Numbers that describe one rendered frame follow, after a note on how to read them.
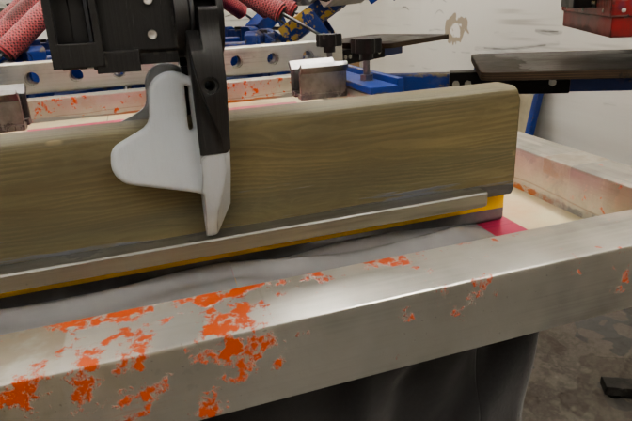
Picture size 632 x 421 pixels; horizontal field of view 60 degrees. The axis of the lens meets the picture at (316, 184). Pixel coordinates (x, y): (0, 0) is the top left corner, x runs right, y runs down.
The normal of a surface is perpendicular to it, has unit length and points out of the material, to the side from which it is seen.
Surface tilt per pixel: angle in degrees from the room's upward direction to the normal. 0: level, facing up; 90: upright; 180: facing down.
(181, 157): 84
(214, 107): 103
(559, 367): 0
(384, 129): 91
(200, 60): 79
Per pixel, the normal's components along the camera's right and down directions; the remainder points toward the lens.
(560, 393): -0.05, -0.95
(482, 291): 0.31, 0.29
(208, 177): 0.31, 0.50
